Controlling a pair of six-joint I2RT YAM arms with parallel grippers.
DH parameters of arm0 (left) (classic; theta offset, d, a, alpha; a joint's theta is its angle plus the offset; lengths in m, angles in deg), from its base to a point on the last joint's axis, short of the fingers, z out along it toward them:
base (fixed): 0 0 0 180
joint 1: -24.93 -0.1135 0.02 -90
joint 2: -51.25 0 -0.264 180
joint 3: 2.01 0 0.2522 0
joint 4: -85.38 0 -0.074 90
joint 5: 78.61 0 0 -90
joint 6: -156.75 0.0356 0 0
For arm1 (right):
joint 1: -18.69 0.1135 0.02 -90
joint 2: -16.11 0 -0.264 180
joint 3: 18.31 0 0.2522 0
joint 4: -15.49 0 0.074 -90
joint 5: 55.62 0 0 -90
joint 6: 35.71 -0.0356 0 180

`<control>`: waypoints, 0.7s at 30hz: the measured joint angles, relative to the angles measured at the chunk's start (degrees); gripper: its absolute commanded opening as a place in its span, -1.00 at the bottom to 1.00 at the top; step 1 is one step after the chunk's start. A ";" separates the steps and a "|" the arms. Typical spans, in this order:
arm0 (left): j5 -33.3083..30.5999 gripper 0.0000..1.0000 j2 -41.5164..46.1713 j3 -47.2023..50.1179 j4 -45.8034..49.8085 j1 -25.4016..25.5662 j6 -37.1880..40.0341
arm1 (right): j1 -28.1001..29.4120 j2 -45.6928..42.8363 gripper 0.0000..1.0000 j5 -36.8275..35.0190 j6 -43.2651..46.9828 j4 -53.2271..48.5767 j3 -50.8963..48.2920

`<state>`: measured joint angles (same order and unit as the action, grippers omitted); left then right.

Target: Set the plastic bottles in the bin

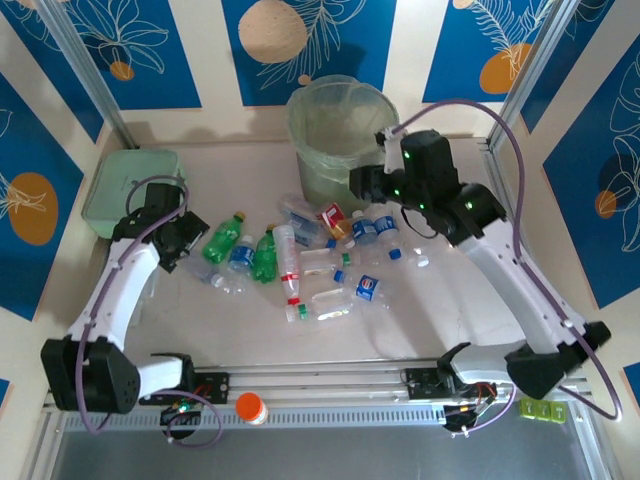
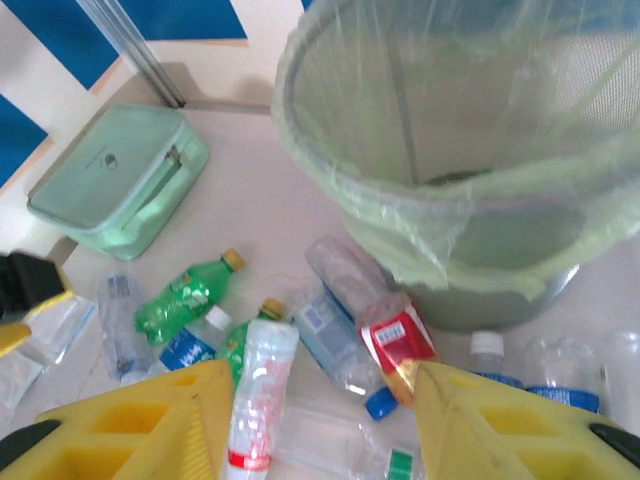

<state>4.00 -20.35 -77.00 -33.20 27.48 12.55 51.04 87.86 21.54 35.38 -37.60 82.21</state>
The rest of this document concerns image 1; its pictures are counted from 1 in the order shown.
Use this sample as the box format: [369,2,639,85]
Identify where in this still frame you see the grey slotted cable duct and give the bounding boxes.
[62,405,449,432]

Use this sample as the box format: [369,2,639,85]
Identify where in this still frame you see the white bottle with orange cap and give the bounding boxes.
[234,392,270,427]

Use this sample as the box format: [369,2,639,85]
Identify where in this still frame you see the green plastic soda bottle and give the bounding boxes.
[252,224,280,284]
[201,211,248,264]

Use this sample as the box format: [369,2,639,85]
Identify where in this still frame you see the grey metal panel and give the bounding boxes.
[29,427,609,480]

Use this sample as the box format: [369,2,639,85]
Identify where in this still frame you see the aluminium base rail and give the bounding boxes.
[42,358,589,409]

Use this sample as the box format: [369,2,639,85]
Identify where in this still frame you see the aluminium frame post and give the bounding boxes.
[37,0,139,150]
[487,0,581,151]

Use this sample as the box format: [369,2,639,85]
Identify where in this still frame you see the clear bottle with green cap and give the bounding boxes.
[298,248,362,276]
[283,289,357,325]

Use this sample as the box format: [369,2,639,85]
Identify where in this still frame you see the clear plastic packet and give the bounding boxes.
[133,284,157,329]

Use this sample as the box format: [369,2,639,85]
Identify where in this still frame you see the blue label bottle white cap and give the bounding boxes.
[344,209,377,250]

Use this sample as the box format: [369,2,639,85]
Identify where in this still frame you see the green lidded container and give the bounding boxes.
[81,147,187,240]

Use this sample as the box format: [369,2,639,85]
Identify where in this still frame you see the green translucent trash bin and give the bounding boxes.
[287,74,401,214]

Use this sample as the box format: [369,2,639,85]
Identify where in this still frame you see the small controller board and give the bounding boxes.
[442,402,494,435]
[159,399,204,427]

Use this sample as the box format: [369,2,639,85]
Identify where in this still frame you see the clear bottle with red cap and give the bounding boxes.
[272,224,303,306]

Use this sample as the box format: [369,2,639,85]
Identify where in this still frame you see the green translucent bin liner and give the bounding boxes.
[285,73,401,176]

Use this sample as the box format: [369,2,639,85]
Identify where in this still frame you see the clear bottle with blue cap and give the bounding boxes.
[277,193,337,250]

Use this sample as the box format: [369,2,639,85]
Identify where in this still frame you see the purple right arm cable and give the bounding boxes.
[392,98,624,440]

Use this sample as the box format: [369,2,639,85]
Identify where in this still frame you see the red label amber bottle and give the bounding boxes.
[314,201,354,239]

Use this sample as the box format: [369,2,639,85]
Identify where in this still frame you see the clear bottle with white cap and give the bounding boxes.
[399,238,431,269]
[180,257,226,289]

